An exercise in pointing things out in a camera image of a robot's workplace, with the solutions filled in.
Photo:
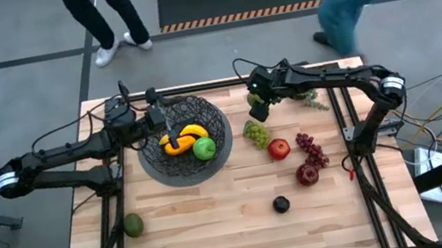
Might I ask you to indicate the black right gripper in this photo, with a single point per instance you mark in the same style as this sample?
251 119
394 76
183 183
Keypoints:
265 83

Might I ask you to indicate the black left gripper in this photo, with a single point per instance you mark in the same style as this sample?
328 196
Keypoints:
155 117

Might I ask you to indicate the green pear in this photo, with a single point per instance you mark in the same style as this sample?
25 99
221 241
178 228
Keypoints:
253 99

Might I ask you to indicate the orange mango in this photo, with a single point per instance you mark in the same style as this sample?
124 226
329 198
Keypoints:
182 147

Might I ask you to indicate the yellow banana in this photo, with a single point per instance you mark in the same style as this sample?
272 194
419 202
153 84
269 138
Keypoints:
196 130

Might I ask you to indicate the green apple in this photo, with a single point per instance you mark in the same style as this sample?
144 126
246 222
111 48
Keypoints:
204 149

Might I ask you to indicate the green grape bunch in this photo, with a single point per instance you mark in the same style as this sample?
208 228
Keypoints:
256 134

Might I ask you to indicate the bright red apple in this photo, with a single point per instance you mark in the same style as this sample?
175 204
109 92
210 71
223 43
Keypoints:
278 149

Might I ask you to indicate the purple grape bunch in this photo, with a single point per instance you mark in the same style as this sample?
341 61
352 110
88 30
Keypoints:
312 151

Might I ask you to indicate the dark red apple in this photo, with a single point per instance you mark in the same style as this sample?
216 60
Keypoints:
307 175

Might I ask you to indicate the black plum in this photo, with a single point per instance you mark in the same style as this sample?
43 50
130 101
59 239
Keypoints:
281 204

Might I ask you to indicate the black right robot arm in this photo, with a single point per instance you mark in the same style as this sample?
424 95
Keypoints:
329 78

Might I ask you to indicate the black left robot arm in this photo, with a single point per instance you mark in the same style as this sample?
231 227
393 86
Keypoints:
65 153

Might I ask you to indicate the potted succulent plant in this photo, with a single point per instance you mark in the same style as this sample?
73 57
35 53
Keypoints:
311 98

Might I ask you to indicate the green avocado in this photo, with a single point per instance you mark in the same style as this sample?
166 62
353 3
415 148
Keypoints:
133 225

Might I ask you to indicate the white box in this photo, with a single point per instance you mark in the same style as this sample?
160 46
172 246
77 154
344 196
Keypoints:
439 178

